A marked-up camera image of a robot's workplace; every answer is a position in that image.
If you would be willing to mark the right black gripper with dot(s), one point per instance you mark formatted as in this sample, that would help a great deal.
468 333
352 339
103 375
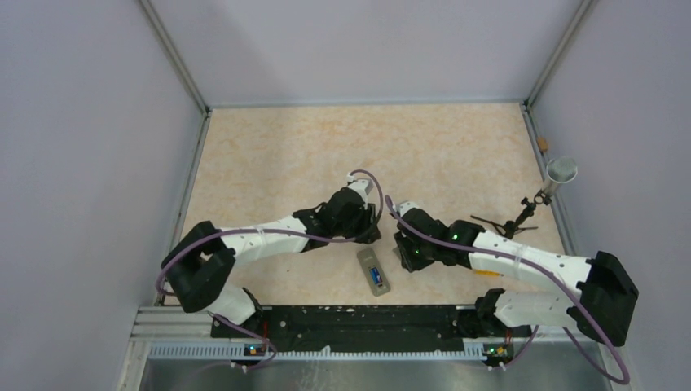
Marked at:
409 261

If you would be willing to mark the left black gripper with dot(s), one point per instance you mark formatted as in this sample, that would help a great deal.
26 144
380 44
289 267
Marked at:
367 217

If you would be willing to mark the blue AAA battery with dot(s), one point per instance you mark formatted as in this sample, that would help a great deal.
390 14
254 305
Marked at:
372 272

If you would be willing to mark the grey white remote control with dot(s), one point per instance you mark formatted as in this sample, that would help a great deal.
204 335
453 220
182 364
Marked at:
367 259

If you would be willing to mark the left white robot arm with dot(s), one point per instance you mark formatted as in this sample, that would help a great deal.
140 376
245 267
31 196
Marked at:
199 266

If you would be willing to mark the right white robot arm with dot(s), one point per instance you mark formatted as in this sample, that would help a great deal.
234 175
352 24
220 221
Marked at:
592 294

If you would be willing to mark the yellow battery cover block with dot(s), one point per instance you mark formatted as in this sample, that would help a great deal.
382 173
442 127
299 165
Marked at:
486 273

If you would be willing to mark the small tan cork piece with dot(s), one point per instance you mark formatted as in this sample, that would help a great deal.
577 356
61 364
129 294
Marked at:
542 144

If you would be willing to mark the silver microphone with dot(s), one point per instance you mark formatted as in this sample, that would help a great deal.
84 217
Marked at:
558 172

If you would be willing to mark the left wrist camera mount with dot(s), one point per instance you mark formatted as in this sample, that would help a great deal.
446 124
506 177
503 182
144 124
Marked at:
361 186

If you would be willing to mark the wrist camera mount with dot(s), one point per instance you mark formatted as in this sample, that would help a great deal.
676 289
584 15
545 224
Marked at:
404 207
361 186

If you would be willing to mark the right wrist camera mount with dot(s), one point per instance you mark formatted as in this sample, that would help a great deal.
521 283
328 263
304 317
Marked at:
404 207

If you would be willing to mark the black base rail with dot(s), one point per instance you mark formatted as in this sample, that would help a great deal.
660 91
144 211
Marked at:
376 328

